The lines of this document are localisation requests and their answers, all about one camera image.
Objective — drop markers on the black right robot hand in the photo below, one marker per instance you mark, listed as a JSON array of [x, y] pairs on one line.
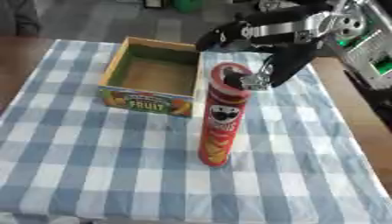
[[291, 58]]

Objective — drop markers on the red chips can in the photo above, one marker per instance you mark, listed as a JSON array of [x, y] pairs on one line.
[[220, 125]]

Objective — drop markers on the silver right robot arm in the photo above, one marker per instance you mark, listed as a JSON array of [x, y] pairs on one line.
[[363, 49]]

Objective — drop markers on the tan cardboard box green inside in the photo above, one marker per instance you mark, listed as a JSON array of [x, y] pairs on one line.
[[153, 73]]

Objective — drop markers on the green bin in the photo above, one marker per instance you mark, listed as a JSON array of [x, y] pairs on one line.
[[187, 5]]

